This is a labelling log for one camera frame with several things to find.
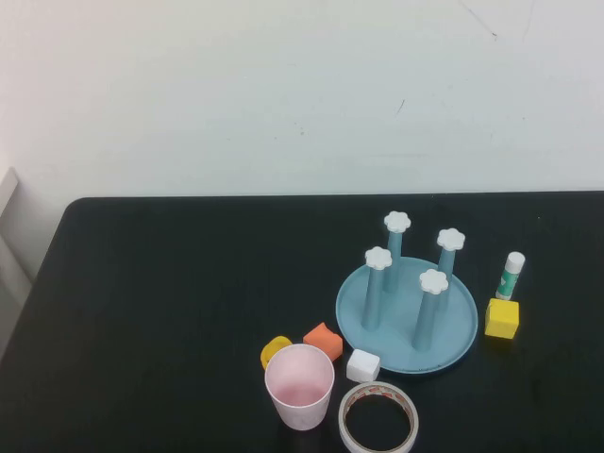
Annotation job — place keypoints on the pink plastic cup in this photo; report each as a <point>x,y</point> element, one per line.
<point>299,377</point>

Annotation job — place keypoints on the yellow foam cube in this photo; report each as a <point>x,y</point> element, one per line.
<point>501,320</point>

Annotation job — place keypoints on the yellow rubber duck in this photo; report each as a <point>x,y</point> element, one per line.
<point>271,349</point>

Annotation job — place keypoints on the white foam block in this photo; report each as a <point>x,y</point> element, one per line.
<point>362,365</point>

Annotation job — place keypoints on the clear tape roll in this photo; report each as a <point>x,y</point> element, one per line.
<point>343,415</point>

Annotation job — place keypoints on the blue cup stand white caps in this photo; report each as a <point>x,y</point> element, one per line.
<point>401,340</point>

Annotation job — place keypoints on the orange foam block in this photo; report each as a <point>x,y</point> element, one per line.
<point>323,340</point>

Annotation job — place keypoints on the green white glue stick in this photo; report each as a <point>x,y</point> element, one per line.
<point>509,278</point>

